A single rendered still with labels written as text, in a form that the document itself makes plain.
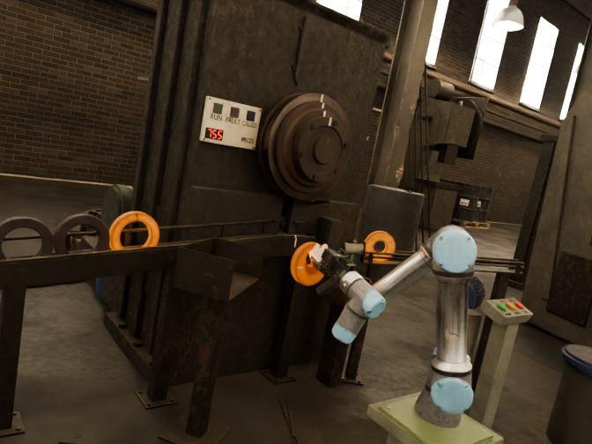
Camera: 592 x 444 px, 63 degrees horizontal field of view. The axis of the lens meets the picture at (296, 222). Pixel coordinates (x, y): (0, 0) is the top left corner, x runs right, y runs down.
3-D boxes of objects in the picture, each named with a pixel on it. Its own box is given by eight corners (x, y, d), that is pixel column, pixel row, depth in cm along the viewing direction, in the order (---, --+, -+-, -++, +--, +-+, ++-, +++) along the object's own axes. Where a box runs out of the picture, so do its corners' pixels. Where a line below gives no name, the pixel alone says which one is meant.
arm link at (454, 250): (469, 397, 153) (473, 225, 147) (474, 421, 138) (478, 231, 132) (429, 393, 155) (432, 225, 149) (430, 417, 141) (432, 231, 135)
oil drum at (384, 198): (339, 263, 514) (356, 180, 501) (377, 263, 551) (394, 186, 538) (380, 281, 468) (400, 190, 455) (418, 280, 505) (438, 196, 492)
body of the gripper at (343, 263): (339, 247, 165) (361, 266, 157) (330, 268, 168) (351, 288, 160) (322, 247, 161) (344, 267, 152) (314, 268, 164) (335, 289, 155)
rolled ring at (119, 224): (99, 236, 169) (96, 234, 172) (132, 270, 180) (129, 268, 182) (140, 202, 176) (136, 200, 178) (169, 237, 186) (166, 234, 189)
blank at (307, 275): (324, 239, 176) (330, 240, 174) (321, 279, 180) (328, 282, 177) (291, 243, 167) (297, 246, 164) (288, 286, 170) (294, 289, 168)
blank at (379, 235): (371, 266, 243) (373, 268, 239) (358, 239, 240) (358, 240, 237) (399, 252, 242) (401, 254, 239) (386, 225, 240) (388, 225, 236)
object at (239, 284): (147, 446, 169) (178, 246, 158) (186, 410, 194) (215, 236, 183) (199, 466, 163) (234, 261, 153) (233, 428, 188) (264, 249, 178)
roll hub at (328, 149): (286, 177, 205) (299, 110, 201) (335, 183, 223) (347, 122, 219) (294, 179, 201) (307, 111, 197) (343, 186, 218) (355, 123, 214)
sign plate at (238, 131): (199, 140, 198) (205, 95, 195) (252, 149, 214) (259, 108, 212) (201, 140, 196) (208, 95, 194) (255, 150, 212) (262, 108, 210)
